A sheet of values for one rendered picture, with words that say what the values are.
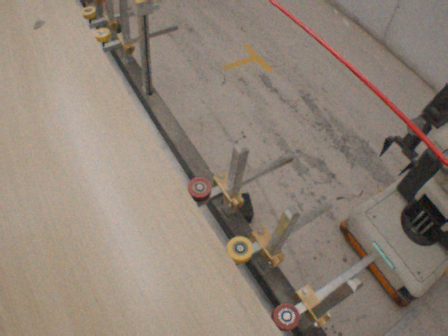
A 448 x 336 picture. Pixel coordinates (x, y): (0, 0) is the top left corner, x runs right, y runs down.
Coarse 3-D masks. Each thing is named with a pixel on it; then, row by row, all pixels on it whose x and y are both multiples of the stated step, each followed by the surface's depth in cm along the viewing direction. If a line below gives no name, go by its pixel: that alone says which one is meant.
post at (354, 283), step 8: (352, 280) 83; (360, 280) 83; (344, 288) 85; (352, 288) 82; (328, 296) 94; (336, 296) 90; (344, 296) 87; (320, 304) 100; (328, 304) 96; (336, 304) 92; (320, 312) 102; (304, 320) 115
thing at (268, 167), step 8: (272, 160) 142; (280, 160) 142; (288, 160) 143; (256, 168) 139; (264, 168) 139; (272, 168) 140; (248, 176) 136; (256, 176) 138; (216, 192) 131; (208, 200) 131
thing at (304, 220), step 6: (324, 204) 132; (330, 204) 132; (312, 210) 130; (318, 210) 130; (324, 210) 131; (306, 216) 129; (312, 216) 129; (318, 216) 131; (300, 222) 127; (306, 222) 128; (294, 228) 125; (300, 228) 129; (270, 234) 123; (258, 246) 120; (258, 252) 121
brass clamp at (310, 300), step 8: (296, 296) 111; (304, 296) 109; (312, 296) 109; (304, 304) 108; (312, 304) 108; (304, 312) 110; (312, 312) 106; (328, 312) 106; (312, 320) 107; (320, 320) 105; (328, 320) 105
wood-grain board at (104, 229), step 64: (0, 0) 185; (64, 0) 186; (0, 64) 151; (64, 64) 153; (0, 128) 129; (64, 128) 132; (128, 128) 135; (0, 192) 114; (64, 192) 117; (128, 192) 119; (0, 256) 101; (64, 256) 104; (128, 256) 107; (192, 256) 109; (0, 320) 89; (64, 320) 93; (128, 320) 95; (192, 320) 98; (256, 320) 99
